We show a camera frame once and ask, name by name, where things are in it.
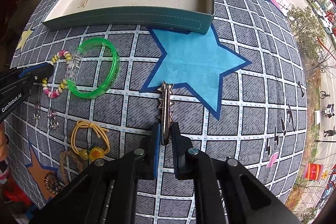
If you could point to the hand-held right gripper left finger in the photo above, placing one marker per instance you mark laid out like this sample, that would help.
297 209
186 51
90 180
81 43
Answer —
157 150

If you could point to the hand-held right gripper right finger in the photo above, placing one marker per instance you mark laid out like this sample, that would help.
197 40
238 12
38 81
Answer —
175 158

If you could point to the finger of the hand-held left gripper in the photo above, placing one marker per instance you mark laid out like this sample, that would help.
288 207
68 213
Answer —
43 70

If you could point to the silver pink heart earring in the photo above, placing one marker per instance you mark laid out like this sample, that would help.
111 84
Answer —
36 108
52 115

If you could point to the silver star hair clip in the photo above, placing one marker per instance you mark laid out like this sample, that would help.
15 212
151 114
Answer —
164 113

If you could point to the green plastic bangle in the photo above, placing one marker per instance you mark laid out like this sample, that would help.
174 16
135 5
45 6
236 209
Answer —
115 66

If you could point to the person's left forearm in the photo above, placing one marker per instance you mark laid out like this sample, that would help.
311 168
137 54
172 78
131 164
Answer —
2 145

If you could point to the grey grid star tablecloth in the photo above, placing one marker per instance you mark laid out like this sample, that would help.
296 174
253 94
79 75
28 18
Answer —
199 56

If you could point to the orange toy flower pot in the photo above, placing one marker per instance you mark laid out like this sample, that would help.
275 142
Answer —
313 171

